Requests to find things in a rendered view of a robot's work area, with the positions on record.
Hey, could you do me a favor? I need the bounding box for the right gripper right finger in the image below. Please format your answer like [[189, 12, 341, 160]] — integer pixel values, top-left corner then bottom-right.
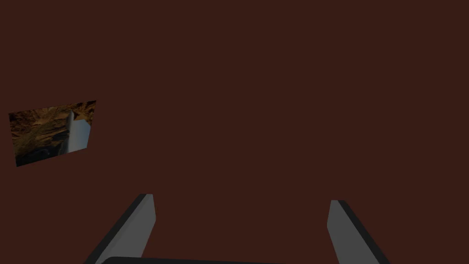
[[326, 199, 392, 264]]

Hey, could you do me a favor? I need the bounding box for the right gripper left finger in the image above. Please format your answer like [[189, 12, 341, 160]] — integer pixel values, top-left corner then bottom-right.
[[83, 193, 157, 264]]

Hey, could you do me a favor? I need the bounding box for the brown waterfall wall picture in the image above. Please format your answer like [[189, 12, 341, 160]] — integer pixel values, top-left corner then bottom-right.
[[8, 100, 97, 168]]

